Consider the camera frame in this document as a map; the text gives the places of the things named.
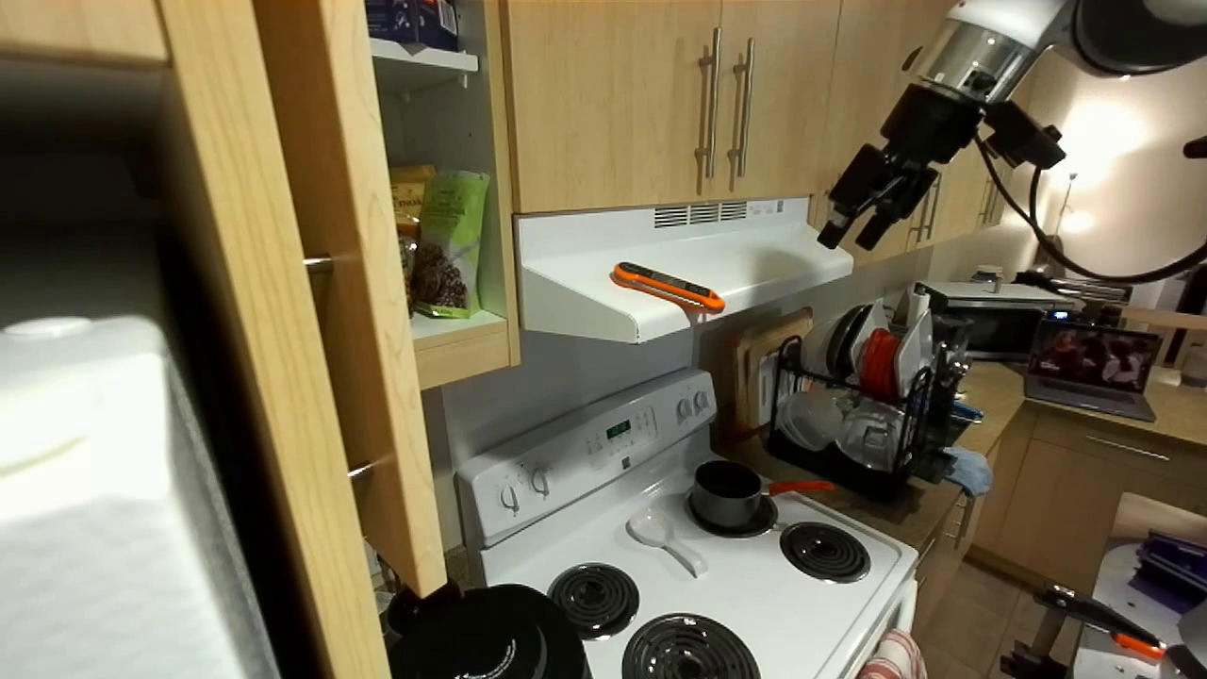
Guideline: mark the small black coil burner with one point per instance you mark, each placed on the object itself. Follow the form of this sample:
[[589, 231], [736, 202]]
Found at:
[[824, 551], [594, 602]]

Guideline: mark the light wood wall cabinet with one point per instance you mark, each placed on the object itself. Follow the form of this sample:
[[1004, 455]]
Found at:
[[466, 352]]

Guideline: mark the yellow brown snack bag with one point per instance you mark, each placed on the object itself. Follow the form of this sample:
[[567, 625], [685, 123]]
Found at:
[[409, 202]]

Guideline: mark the lit floor lamp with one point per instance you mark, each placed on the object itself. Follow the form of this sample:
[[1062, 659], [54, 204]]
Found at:
[[1077, 223]]

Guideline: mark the pale blue cloth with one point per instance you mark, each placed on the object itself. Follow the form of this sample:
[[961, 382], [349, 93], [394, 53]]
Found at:
[[966, 474]]

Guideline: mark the large black coil burner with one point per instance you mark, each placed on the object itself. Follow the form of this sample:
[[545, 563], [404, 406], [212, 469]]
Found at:
[[688, 650]]

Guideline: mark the white electric stove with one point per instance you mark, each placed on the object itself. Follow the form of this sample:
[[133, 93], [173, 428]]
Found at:
[[755, 591]]

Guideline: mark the wooden cutting board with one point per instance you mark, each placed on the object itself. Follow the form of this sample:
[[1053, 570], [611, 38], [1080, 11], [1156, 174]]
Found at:
[[755, 365]]

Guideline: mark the red dish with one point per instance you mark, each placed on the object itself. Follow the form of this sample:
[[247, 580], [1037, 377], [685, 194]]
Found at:
[[880, 365]]

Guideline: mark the white upright dish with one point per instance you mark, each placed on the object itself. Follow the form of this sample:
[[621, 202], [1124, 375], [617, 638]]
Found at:
[[914, 333]]

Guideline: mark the blue book stack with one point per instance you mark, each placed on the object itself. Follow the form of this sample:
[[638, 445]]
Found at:
[[1171, 568]]

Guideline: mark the small black pan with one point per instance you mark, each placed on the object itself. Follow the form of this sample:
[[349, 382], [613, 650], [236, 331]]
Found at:
[[736, 528]]

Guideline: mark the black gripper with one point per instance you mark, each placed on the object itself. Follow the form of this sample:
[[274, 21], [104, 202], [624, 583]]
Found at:
[[935, 131]]

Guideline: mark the orange black digital thermometer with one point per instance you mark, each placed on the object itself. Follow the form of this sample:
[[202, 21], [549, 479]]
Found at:
[[666, 288]]

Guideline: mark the silver toaster oven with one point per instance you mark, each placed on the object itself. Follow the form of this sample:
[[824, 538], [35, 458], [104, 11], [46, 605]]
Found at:
[[993, 323]]

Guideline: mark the blue packages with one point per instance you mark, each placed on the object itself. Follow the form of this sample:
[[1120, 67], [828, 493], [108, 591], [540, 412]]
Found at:
[[417, 21]]

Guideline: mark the grey open laptop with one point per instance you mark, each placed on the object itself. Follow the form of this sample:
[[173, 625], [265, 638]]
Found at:
[[1092, 365]]

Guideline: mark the black pot on stove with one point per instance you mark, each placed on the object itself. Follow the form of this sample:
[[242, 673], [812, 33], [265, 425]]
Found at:
[[505, 634]]

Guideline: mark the wood lower cabinet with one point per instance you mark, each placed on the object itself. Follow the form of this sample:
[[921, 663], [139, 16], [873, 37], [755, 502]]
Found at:
[[1071, 493]]

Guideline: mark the tall wood side panel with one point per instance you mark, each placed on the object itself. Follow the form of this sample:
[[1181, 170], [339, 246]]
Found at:
[[276, 502]]

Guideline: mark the red white striped towel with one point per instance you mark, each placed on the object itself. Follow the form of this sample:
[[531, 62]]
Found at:
[[896, 659]]

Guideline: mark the black orange tool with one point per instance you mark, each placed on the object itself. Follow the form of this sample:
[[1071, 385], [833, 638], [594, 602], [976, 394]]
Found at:
[[1097, 610]]

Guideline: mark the white textured box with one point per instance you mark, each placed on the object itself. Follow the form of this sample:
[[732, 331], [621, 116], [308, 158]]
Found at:
[[101, 528]]

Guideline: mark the white range hood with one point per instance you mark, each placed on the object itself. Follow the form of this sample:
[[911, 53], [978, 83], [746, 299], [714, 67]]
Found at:
[[755, 250]]

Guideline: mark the green snack bag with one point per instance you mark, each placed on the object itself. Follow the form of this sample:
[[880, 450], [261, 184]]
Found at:
[[455, 220]]

